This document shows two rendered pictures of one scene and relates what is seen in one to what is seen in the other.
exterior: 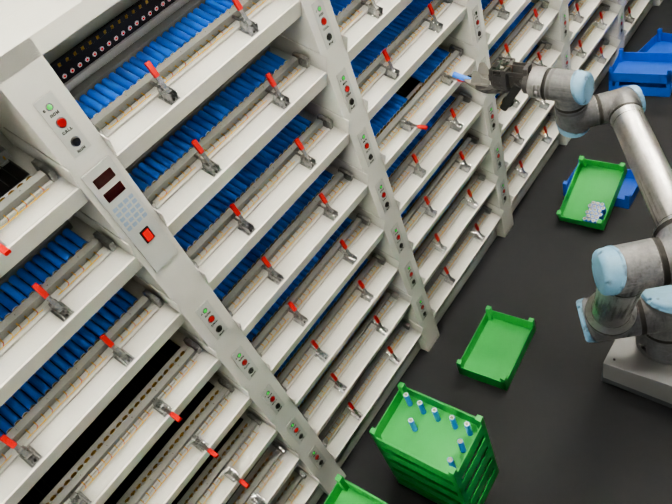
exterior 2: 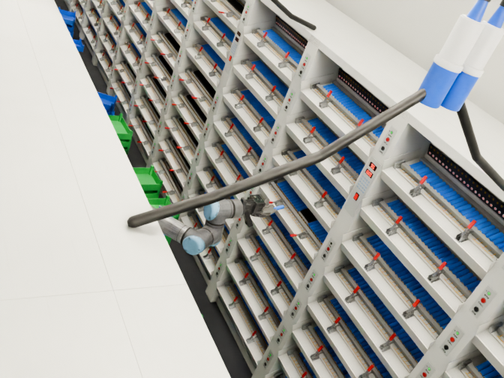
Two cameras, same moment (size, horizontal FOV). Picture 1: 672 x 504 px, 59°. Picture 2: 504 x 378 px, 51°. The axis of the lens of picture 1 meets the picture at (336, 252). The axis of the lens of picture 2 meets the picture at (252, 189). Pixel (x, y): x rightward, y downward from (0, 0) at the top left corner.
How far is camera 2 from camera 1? 3.16 m
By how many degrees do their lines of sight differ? 68
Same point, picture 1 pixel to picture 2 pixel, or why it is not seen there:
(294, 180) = (251, 124)
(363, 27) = (299, 134)
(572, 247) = not seen: outside the picture
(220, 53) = (274, 58)
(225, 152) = (254, 82)
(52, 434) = (200, 61)
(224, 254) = (232, 100)
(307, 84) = (274, 108)
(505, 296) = not seen: hidden behind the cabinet
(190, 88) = (261, 50)
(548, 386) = not seen: hidden behind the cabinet
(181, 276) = (223, 80)
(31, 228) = (229, 20)
